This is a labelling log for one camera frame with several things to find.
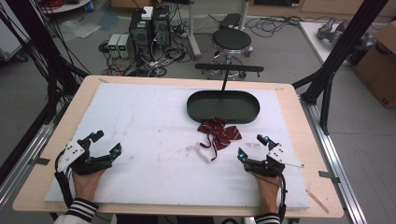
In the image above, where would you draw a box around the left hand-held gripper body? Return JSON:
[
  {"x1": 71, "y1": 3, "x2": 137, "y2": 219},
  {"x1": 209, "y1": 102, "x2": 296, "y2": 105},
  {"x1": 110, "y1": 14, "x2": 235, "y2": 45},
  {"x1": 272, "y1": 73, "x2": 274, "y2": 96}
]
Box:
[{"x1": 55, "y1": 138, "x2": 115, "y2": 176}]

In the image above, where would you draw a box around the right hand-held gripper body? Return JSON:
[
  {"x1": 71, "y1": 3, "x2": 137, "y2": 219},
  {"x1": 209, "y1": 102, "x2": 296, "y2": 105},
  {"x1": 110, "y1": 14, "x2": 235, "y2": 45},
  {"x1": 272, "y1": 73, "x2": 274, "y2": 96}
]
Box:
[{"x1": 243, "y1": 143, "x2": 305, "y2": 179}]

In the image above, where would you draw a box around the red striped bow tie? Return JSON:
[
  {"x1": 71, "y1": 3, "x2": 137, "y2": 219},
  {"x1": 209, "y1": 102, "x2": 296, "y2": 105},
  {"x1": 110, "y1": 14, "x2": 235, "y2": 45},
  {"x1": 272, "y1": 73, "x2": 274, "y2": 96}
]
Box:
[{"x1": 196, "y1": 117, "x2": 243, "y2": 163}]

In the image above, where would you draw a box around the black stand with oval tray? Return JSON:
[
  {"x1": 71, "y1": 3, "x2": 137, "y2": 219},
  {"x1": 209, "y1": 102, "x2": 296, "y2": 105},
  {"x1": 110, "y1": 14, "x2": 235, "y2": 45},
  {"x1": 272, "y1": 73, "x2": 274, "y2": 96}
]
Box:
[{"x1": 186, "y1": 63, "x2": 265, "y2": 125}]

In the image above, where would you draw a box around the person's left hand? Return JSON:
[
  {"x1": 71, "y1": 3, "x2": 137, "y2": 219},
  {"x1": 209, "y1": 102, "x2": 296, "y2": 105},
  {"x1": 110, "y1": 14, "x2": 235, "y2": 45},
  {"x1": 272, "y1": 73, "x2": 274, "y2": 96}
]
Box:
[{"x1": 71, "y1": 169, "x2": 107, "y2": 203}]

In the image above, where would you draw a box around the person's right hand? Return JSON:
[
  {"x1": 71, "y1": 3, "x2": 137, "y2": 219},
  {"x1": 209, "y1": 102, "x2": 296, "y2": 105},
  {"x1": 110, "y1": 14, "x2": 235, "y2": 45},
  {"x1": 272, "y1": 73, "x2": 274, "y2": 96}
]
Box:
[{"x1": 253, "y1": 174, "x2": 283, "y2": 216}]

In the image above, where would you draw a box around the wooden table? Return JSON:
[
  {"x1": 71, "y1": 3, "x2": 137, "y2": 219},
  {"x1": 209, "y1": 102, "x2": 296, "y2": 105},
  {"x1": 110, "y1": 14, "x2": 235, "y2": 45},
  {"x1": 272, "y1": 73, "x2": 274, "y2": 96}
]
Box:
[{"x1": 12, "y1": 74, "x2": 345, "y2": 219}]

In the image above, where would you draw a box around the white foam mat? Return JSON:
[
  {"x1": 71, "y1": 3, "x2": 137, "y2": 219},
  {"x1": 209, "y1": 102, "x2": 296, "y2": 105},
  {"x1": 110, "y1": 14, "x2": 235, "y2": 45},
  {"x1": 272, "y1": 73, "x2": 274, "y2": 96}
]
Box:
[{"x1": 44, "y1": 82, "x2": 312, "y2": 210}]

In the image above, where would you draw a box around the grey tape piece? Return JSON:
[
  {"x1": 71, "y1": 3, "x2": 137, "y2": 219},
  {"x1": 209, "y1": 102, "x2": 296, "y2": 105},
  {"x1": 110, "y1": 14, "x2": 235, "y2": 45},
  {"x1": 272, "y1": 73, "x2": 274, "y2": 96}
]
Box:
[
  {"x1": 29, "y1": 157, "x2": 51, "y2": 167},
  {"x1": 318, "y1": 170, "x2": 341, "y2": 185}
]

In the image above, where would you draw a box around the person's left striped sleeve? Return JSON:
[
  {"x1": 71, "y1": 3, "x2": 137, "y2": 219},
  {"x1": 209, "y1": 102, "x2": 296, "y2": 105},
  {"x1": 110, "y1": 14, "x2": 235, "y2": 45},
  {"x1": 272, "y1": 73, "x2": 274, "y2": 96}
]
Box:
[{"x1": 53, "y1": 197, "x2": 100, "y2": 224}]

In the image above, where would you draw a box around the thin wooden stick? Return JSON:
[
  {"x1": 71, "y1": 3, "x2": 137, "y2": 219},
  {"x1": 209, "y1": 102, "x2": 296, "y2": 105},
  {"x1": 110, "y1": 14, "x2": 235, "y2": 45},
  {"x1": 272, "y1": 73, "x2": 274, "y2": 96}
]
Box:
[{"x1": 305, "y1": 189, "x2": 331, "y2": 215}]

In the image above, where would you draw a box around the grey power supply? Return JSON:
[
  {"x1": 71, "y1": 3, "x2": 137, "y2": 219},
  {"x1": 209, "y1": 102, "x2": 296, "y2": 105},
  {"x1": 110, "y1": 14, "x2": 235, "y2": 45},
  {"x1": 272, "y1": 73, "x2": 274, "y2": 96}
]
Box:
[
  {"x1": 106, "y1": 33, "x2": 121, "y2": 59},
  {"x1": 118, "y1": 34, "x2": 134, "y2": 60}
]

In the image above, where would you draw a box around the black round stool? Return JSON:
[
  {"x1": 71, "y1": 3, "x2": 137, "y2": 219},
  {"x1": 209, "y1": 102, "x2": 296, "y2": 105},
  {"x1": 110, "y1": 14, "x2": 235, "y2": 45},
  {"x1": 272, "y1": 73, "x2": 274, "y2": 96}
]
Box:
[{"x1": 201, "y1": 27, "x2": 255, "y2": 79}]

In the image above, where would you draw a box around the clear plastic sheet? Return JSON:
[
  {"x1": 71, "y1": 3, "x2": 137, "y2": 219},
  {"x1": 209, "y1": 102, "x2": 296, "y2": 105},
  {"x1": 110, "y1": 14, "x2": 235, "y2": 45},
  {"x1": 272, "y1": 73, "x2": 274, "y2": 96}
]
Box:
[{"x1": 58, "y1": 19, "x2": 103, "y2": 42}]

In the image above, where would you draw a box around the black computer tower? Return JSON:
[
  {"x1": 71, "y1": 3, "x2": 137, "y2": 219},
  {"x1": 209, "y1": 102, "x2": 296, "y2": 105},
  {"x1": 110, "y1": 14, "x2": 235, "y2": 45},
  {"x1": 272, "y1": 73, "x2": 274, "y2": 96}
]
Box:
[
  {"x1": 128, "y1": 10, "x2": 154, "y2": 61},
  {"x1": 151, "y1": 5, "x2": 172, "y2": 51}
]

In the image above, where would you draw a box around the grey device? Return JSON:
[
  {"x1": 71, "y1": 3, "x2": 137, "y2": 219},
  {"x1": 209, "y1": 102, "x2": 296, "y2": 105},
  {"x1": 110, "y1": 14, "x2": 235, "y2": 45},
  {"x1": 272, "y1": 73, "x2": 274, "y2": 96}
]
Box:
[{"x1": 316, "y1": 17, "x2": 378, "y2": 49}]

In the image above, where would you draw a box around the white desk leg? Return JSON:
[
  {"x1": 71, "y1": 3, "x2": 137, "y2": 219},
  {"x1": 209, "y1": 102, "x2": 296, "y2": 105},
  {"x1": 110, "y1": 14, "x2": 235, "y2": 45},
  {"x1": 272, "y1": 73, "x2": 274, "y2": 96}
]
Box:
[
  {"x1": 186, "y1": 0, "x2": 203, "y2": 61},
  {"x1": 237, "y1": 0, "x2": 252, "y2": 31}
]

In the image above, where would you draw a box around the cardboard box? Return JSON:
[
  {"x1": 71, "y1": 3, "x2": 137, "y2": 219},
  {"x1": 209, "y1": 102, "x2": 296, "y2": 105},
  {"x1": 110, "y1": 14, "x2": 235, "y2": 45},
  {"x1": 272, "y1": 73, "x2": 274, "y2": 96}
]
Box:
[{"x1": 352, "y1": 21, "x2": 396, "y2": 110}]

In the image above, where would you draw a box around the round white table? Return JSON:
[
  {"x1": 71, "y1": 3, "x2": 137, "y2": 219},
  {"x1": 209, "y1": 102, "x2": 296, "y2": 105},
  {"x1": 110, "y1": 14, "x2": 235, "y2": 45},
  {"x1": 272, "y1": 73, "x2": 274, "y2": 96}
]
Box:
[{"x1": 39, "y1": 0, "x2": 94, "y2": 15}]

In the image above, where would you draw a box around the white box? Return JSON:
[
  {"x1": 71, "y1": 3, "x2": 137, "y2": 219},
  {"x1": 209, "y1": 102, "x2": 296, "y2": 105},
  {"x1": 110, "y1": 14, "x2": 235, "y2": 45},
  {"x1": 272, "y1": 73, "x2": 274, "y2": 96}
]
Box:
[{"x1": 140, "y1": 6, "x2": 155, "y2": 21}]

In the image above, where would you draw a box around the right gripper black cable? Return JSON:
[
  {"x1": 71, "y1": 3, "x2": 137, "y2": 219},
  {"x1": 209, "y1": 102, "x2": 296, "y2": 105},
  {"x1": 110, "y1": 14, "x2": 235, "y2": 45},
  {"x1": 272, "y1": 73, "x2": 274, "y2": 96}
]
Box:
[{"x1": 276, "y1": 172, "x2": 289, "y2": 224}]

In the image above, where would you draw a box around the aluminium rail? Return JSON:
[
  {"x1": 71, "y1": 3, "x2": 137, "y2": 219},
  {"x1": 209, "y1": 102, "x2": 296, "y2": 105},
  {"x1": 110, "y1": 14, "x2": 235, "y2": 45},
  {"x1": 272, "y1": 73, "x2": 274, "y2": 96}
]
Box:
[
  {"x1": 299, "y1": 95, "x2": 369, "y2": 224},
  {"x1": 0, "y1": 102, "x2": 64, "y2": 207}
]

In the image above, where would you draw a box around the black metal frame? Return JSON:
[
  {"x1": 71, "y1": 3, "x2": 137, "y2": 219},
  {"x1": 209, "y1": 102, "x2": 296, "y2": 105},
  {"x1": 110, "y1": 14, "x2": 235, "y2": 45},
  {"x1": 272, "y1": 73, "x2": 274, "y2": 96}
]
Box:
[
  {"x1": 291, "y1": 0, "x2": 390, "y2": 136},
  {"x1": 0, "y1": 0, "x2": 92, "y2": 126}
]

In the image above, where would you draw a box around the tangle of floor cables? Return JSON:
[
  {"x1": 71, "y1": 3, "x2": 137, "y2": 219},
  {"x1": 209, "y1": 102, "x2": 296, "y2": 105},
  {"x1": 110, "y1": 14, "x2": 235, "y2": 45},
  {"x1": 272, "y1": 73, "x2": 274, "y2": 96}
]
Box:
[
  {"x1": 98, "y1": 39, "x2": 194, "y2": 78},
  {"x1": 245, "y1": 14, "x2": 314, "y2": 39}
]

